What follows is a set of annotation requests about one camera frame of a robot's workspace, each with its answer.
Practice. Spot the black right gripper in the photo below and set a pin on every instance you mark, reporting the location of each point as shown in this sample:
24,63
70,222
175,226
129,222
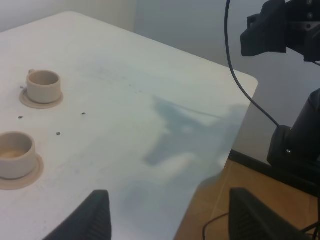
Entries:
293,24

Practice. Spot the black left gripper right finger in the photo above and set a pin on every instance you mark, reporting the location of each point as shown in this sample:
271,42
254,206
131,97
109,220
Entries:
250,219

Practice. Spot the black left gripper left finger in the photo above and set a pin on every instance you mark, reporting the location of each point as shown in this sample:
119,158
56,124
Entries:
90,221

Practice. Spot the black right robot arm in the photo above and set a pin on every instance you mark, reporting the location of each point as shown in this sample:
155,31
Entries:
296,149

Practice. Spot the near beige cup saucer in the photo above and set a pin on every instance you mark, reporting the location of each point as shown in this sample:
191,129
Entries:
25,181

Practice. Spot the beige cup saucer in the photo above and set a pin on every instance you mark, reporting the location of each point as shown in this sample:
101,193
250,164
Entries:
25,181
25,100

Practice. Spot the near beige teacup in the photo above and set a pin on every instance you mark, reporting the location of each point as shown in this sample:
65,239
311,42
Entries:
17,155

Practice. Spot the beige teacup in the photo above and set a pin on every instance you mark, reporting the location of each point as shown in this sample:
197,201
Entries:
43,86
17,155

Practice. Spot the far beige cup saucer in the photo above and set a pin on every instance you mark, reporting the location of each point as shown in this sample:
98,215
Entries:
25,100

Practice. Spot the far beige teacup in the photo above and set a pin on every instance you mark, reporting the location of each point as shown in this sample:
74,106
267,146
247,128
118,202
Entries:
43,86

